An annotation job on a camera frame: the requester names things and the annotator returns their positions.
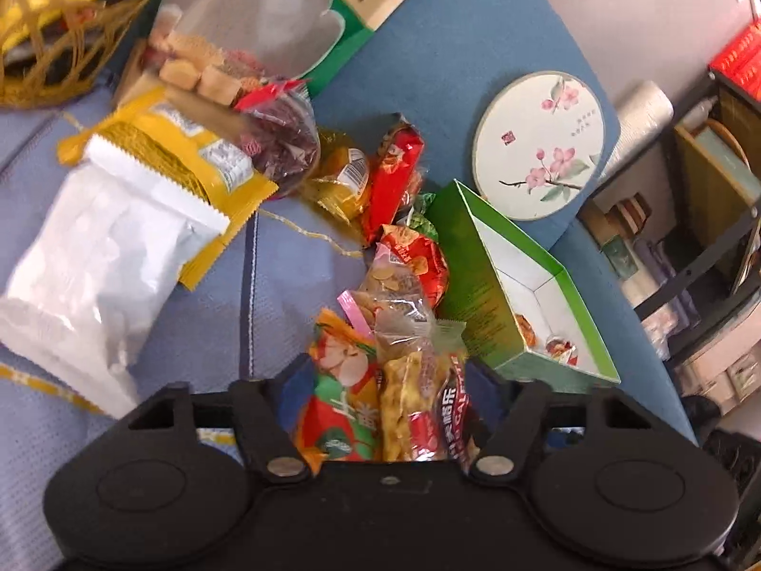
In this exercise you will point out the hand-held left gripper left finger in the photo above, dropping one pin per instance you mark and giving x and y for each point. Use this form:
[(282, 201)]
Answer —
[(257, 423)]

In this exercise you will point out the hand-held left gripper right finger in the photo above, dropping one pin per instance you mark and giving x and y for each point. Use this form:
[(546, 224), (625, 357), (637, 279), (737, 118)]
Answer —
[(516, 425)]

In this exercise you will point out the red black snack packet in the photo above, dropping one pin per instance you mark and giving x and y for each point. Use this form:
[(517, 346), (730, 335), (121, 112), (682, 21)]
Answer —
[(461, 404)]

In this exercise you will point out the orange green snack packet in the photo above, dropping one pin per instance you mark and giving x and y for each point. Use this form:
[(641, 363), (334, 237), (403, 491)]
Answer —
[(339, 404)]

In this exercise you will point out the clear yellow cracker packet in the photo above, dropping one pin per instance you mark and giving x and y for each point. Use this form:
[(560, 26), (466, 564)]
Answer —
[(407, 392)]

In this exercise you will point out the green cardboard box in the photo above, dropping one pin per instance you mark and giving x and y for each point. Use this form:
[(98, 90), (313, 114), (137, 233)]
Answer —
[(505, 285)]

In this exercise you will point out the small yellow snack packet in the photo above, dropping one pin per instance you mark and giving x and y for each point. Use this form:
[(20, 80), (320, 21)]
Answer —
[(342, 181)]

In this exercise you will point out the long red snack packet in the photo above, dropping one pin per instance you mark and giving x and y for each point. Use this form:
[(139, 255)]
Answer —
[(395, 181)]

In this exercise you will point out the light blue seat cushion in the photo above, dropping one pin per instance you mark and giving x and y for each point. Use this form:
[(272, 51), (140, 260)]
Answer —
[(273, 285)]

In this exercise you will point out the pink wrapper packet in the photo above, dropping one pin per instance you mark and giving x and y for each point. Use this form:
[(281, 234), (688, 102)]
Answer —
[(354, 312)]

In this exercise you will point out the clear nut snack packet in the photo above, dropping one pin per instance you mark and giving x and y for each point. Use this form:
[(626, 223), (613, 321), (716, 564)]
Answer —
[(395, 297)]

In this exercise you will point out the red chips packet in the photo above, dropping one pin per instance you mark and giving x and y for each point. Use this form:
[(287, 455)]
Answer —
[(425, 261)]

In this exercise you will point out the green carton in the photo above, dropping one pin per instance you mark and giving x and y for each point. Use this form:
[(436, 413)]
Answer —
[(619, 254)]

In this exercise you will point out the black shelf rack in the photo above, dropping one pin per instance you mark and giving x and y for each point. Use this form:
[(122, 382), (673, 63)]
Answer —
[(683, 285)]

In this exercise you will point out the white foil snack packet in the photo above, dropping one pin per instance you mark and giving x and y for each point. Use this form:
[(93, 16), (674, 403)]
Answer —
[(98, 273)]

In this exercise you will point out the green candy wrapper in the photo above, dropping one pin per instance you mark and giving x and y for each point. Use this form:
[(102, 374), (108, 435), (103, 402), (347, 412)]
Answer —
[(423, 220)]

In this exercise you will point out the yellow foil snack packet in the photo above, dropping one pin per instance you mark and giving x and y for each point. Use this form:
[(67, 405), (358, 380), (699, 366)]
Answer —
[(178, 154)]

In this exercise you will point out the clear packet of dark candies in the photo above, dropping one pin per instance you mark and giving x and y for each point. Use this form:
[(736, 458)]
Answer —
[(282, 137)]

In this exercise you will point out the blue sofa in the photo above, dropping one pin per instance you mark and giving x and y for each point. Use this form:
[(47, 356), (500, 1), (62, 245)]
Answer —
[(452, 41)]

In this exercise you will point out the large green beige snack bag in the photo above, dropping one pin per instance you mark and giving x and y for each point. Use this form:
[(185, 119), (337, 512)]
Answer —
[(261, 6)]

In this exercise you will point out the red box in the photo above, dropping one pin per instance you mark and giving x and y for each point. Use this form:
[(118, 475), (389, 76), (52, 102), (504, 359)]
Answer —
[(740, 59)]

